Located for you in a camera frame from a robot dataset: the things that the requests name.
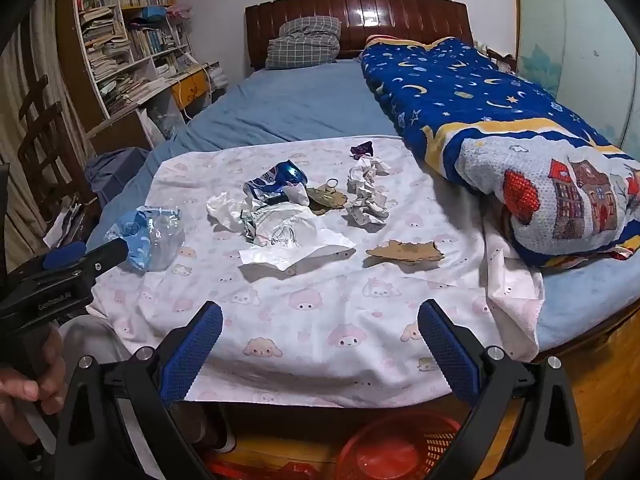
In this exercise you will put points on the withered leaf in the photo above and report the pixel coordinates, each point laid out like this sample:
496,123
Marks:
325,202

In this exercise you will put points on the grey checked pillow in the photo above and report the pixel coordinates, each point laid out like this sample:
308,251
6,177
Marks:
305,42

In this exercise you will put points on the white bookshelf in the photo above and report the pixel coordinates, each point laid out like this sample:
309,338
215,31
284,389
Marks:
121,25

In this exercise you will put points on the clear plastic bag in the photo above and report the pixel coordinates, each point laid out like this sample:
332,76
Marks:
165,120

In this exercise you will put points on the dark wooden headboard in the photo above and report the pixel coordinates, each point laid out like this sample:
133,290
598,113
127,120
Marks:
400,15

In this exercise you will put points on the blue moon star blanket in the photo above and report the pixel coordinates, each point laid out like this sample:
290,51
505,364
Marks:
475,100

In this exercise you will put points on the person's left hand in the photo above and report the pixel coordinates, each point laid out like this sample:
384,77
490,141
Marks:
30,390

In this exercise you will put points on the crumpled white tissue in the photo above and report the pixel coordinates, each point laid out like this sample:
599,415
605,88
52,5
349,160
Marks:
367,172
370,208

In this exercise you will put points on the beige curtain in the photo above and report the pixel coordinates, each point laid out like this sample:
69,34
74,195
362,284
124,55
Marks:
15,110

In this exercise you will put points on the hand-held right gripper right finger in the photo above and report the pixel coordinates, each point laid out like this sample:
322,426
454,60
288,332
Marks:
447,355

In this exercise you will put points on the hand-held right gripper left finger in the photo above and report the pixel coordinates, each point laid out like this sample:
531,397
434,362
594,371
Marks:
192,355

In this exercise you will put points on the pile of papers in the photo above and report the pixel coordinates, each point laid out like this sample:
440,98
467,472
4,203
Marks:
70,220

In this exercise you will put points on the pale wardrobe with leaf print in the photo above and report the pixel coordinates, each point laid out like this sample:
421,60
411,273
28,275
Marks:
575,60

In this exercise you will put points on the crushed blue can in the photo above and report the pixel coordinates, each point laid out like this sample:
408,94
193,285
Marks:
280,177

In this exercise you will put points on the dark shoe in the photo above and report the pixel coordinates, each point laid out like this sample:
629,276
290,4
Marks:
217,432

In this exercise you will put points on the white cartoon print cloth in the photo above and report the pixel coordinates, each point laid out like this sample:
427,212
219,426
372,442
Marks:
310,320

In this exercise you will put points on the crushed clear plastic bottle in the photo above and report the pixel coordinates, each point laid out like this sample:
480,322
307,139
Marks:
155,240

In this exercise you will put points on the torn brown cardboard piece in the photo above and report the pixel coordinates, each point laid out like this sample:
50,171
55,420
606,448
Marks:
405,252

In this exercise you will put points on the crumpled white paper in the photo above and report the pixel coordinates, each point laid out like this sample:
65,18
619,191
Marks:
225,207

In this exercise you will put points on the dark blue clothes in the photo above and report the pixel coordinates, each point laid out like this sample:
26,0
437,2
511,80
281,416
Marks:
117,167

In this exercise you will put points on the white printed plastic bag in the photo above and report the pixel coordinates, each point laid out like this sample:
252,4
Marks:
300,245

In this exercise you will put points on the yellow drawer front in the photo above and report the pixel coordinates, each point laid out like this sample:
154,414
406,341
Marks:
192,87

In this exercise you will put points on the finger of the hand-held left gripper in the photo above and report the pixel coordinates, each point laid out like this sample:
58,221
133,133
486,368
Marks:
62,255
102,259

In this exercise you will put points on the rows of books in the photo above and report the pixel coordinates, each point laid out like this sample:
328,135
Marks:
100,35

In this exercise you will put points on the dark wooden chair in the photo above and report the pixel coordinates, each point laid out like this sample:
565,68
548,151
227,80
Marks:
42,112

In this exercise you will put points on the purple wrapper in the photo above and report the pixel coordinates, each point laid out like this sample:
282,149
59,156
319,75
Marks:
362,150

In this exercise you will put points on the red plastic basket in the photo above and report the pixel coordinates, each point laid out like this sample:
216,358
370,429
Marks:
395,450

